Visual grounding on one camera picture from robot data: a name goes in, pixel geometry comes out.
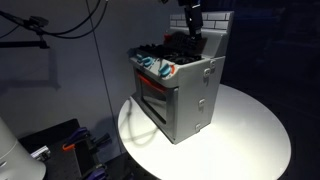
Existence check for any black cable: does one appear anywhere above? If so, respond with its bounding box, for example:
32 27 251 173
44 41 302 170
41 0 102 38
49 0 110 40

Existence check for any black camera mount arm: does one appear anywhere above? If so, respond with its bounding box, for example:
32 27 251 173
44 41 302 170
0 9 52 50

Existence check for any dark spring clamp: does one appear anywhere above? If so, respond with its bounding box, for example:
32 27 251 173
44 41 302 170
89 132 113 148

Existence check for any small silver metal bracket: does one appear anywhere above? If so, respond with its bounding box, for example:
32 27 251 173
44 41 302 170
30 145 52 162

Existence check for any purple clamp orange tip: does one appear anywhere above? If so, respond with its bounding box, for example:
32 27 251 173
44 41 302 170
61 126 92 152

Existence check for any purple spring clamp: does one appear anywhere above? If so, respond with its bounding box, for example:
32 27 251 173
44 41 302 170
81 163 108 180

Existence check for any black stove burner grate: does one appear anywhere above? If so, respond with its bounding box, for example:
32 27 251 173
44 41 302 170
138 30 208 66

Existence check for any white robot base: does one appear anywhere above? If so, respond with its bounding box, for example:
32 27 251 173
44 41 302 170
0 116 47 180

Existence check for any grey toy stove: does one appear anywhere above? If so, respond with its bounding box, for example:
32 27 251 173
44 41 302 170
127 10 235 145

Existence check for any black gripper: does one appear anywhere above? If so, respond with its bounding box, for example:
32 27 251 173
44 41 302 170
177 0 205 42

